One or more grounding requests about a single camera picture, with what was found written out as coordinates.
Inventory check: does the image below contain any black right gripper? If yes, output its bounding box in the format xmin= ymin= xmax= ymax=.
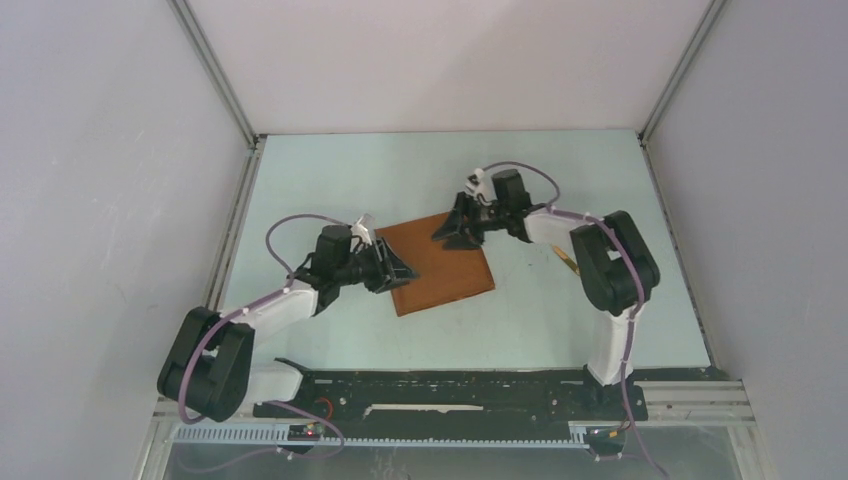
xmin=430 ymin=191 xmax=508 ymax=252

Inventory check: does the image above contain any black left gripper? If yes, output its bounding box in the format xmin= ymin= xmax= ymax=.
xmin=335 ymin=236 xmax=419 ymax=295

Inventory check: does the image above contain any orange cloth napkin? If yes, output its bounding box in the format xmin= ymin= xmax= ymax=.
xmin=377 ymin=213 xmax=495 ymax=317

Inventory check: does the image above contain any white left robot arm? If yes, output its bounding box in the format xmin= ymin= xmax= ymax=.
xmin=156 ymin=224 xmax=419 ymax=424

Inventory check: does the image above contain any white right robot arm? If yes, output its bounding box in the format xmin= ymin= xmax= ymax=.
xmin=431 ymin=161 xmax=661 ymax=418

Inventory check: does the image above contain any gold knife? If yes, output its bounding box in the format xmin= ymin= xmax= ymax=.
xmin=552 ymin=245 xmax=580 ymax=276

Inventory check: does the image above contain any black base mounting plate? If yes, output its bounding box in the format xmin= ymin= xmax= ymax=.
xmin=290 ymin=369 xmax=648 ymax=444

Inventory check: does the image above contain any aluminium frame rail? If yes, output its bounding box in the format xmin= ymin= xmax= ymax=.
xmin=136 ymin=367 xmax=775 ymax=479

